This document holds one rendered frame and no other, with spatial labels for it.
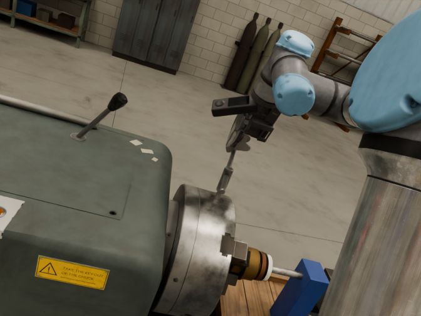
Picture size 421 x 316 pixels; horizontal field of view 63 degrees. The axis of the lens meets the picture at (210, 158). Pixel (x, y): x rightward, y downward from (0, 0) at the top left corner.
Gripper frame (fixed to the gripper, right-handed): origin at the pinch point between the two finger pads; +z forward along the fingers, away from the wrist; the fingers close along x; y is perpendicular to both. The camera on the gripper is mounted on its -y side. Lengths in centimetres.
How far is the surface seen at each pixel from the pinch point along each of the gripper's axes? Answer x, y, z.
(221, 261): -32.9, 0.6, 2.1
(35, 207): -37, -36, -7
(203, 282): -36.7, -1.9, 5.6
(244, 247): -28.2, 6.0, 2.2
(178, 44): 529, -6, 264
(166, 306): -40.0, -7.4, 14.1
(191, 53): 576, 25, 298
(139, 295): -45.4, -15.8, -2.9
